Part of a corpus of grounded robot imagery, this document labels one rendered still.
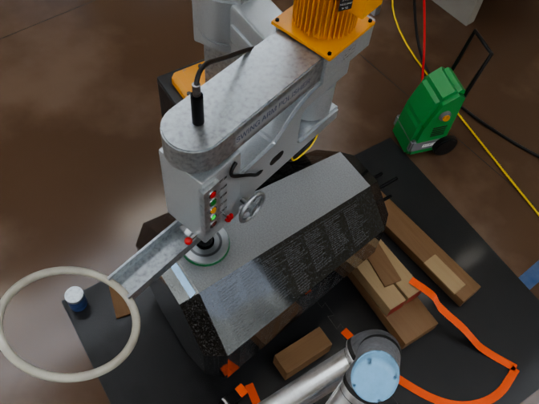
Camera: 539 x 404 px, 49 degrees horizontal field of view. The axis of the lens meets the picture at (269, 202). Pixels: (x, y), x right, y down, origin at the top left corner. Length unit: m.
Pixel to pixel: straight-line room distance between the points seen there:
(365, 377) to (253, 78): 1.09
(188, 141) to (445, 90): 2.29
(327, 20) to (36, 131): 2.61
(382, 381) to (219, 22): 1.82
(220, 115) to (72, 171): 2.18
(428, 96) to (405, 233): 0.88
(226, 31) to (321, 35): 0.71
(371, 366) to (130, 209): 2.53
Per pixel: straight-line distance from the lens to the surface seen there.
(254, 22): 2.66
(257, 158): 2.28
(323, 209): 2.84
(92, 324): 3.49
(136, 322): 2.24
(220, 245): 2.64
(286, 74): 2.13
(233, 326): 2.71
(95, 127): 4.25
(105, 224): 3.79
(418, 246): 3.72
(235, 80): 2.10
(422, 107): 3.98
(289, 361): 3.24
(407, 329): 3.46
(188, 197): 2.17
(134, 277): 2.37
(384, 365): 1.55
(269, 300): 2.76
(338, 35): 2.23
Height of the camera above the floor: 3.20
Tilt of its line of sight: 57 degrees down
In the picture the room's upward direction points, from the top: 7 degrees clockwise
